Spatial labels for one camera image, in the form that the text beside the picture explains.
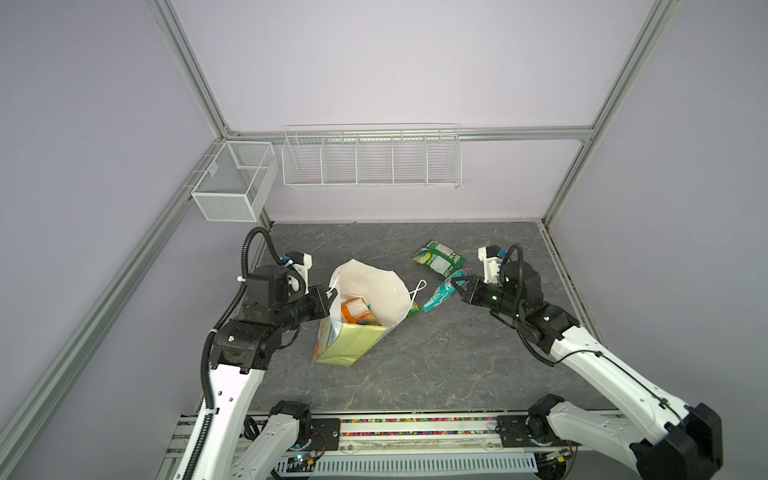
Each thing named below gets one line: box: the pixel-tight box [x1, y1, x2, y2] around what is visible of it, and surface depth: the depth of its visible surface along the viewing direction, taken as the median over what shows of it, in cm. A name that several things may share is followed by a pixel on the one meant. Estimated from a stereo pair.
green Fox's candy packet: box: [413, 239, 467, 279], surface depth 108 cm
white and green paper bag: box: [314, 259, 427, 366], surface depth 78 cm
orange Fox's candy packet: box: [341, 298, 382, 325], surface depth 87 cm
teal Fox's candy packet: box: [423, 268, 474, 313], surface depth 77 cm
